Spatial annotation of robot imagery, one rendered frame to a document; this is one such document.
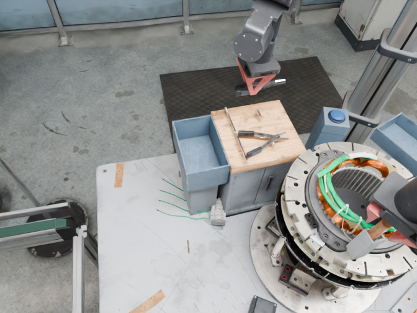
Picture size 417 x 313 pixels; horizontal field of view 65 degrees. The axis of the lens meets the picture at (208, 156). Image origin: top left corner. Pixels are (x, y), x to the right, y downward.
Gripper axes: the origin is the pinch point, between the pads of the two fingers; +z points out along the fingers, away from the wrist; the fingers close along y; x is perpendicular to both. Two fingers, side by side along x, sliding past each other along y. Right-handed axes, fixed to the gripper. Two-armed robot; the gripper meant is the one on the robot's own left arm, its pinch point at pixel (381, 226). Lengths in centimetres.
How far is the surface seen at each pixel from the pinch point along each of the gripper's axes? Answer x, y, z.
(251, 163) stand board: 2.5, -27.7, 16.3
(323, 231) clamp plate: -1.7, -5.8, 11.3
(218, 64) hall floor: 119, -136, 132
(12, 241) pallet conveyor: -52, -69, 51
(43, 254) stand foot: -56, -94, 124
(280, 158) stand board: 8.8, -23.7, 16.2
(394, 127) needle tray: 43.9, -8.6, 20.2
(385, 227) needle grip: -0.8, 0.1, -1.6
